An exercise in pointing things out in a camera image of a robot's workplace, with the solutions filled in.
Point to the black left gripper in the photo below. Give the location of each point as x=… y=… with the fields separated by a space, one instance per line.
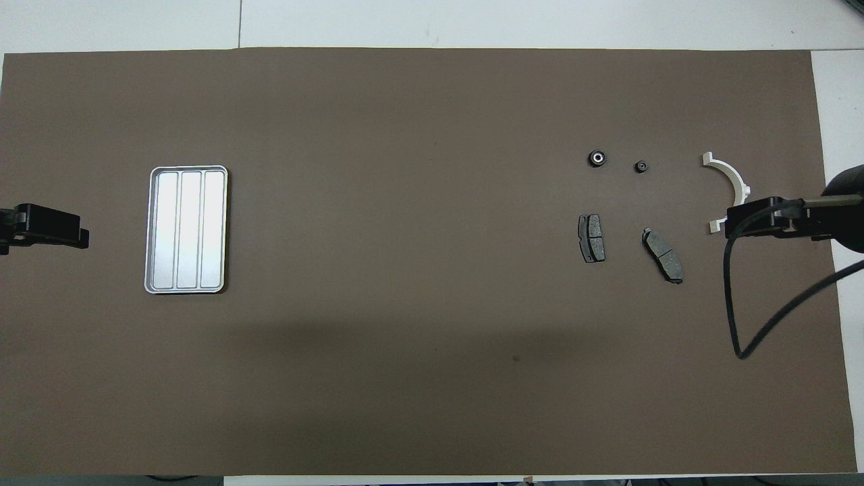
x=47 y=224

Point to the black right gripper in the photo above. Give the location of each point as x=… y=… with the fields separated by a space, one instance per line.
x=776 y=216

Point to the small black gear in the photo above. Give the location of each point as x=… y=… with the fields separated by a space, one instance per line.
x=641 y=166

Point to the silver metal tray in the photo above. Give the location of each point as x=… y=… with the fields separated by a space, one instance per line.
x=187 y=229

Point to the long dark brake pad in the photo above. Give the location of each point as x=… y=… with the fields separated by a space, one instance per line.
x=663 y=254

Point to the short dark brake pad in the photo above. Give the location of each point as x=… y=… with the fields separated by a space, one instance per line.
x=592 y=237

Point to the brown table mat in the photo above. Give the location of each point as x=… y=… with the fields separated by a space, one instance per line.
x=418 y=270

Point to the white curved plastic bracket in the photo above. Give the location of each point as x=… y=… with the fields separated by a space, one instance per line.
x=730 y=175

